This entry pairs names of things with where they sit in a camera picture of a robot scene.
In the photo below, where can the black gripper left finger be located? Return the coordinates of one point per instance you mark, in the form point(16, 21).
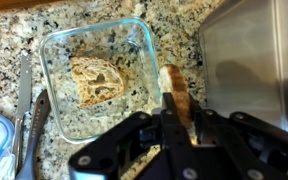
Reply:
point(170, 140)

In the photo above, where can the stainless steel two-slot toaster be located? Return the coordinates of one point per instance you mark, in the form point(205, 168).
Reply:
point(250, 50)

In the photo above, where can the wooden drawer cabinet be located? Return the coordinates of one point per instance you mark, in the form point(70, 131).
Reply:
point(10, 4)

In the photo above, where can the clear glass baking dish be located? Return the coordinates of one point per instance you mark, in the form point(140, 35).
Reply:
point(67, 126)

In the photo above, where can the brown crusted bread slice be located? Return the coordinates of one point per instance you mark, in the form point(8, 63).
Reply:
point(175, 83)

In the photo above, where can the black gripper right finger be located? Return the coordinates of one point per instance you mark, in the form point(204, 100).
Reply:
point(237, 150)

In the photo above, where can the brown holey bread slice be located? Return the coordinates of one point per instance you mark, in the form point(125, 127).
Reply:
point(97, 80)

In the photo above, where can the silver table knife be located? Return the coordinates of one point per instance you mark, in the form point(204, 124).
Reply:
point(24, 86)

